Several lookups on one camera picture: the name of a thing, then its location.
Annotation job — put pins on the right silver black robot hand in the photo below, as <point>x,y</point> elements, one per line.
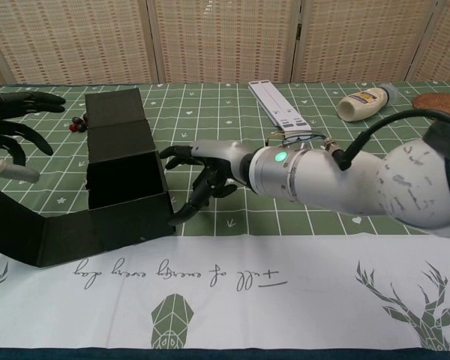
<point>221,152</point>

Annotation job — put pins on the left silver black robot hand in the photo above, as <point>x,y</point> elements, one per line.
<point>18,101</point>

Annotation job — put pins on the black foldable cardboard box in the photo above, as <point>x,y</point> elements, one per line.
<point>116,138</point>

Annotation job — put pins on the dark red grape bunch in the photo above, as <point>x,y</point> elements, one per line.
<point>78,127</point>

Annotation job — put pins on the white folding stand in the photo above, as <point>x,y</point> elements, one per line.
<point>277,105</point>

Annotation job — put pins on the cream mayonnaise squeeze bottle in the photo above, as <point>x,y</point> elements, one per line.
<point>363,105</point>

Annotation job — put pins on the green grid tablecloth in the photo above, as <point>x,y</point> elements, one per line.
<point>247,300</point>

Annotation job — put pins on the round brown woven coaster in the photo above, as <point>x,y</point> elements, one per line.
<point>435,101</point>

